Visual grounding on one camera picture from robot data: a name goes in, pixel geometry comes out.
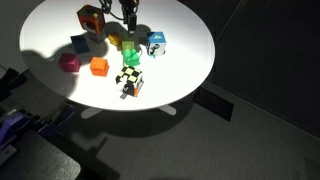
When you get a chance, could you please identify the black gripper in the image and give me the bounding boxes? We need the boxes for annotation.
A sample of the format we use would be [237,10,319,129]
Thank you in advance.
[118,0,141,36]

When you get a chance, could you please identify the blue plush cube with four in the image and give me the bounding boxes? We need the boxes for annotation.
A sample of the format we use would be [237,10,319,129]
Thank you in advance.
[145,31,167,59]

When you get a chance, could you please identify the orange plush cube toy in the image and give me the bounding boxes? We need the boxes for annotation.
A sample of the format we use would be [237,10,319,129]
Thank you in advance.
[76,3,107,36]

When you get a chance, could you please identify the green toy block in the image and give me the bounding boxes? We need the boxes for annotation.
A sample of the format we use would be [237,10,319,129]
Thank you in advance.
[122,48,142,68]

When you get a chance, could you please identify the blue toy block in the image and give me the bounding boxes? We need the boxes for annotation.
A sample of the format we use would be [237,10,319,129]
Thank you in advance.
[70,34,91,55]

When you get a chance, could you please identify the orange toy block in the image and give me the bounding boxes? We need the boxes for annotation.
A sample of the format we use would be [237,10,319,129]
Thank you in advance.
[89,56,110,78]

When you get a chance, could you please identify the checkered plush cube toy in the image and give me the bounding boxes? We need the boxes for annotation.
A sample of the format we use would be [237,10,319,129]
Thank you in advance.
[114,65,145,98]

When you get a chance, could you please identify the pink toy block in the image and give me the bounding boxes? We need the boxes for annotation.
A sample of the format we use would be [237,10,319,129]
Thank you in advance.
[58,52,82,73]

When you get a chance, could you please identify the yellow ball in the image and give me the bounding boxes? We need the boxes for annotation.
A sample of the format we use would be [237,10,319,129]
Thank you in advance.
[107,32,123,48]

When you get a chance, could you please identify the white table base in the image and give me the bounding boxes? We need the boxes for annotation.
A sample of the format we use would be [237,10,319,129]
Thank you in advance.
[80,104,178,120]

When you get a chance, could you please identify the dark rectangular floor mat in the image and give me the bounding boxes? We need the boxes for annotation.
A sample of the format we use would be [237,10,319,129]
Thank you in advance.
[193,87,235,122]

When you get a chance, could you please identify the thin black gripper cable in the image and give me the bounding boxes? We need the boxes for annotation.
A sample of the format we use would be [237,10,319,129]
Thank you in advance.
[98,0,126,21]

